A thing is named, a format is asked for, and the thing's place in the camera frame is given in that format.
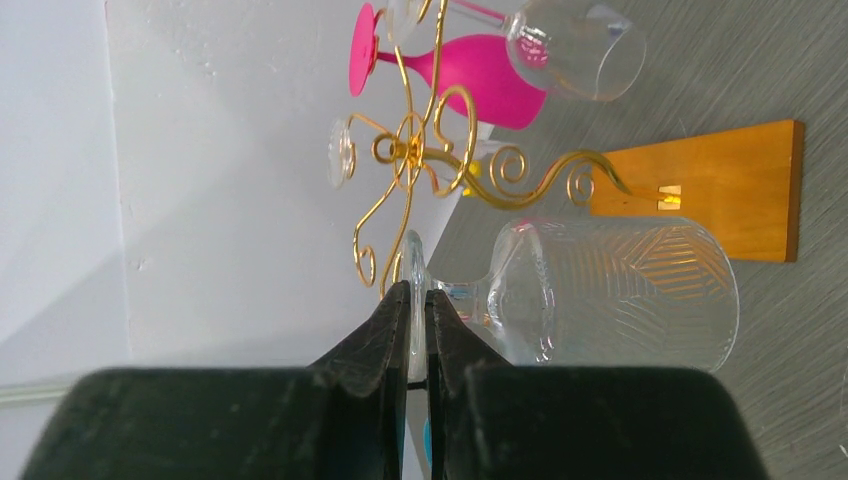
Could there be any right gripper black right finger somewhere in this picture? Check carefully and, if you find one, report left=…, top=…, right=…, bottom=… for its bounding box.
left=424, top=290, right=768, bottom=479

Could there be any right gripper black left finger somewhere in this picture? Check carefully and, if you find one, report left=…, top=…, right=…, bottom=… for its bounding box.
left=22, top=281, right=412, bottom=479

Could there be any clear patterned wine glass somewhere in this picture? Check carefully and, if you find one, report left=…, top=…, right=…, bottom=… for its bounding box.
left=399, top=217, right=739, bottom=372

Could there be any blue wine glass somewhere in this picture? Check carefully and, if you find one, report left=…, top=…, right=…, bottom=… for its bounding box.
left=422, top=419, right=433, bottom=468

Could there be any clear back-left wine glass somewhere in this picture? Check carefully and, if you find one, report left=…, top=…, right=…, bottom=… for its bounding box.
left=328, top=114, right=482, bottom=198

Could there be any pink wine glass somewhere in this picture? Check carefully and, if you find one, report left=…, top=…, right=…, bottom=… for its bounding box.
left=348, top=3, right=547, bottom=130

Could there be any orange wooden rack base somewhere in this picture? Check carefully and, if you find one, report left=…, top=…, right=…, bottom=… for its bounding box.
left=589, top=119, right=805, bottom=263

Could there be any clear back-right wine glass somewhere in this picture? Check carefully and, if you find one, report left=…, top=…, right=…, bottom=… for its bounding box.
left=378, top=1, right=646, bottom=101

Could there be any gold wire glass rack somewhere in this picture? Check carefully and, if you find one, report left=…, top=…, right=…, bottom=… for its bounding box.
left=344, top=0, right=684, bottom=299

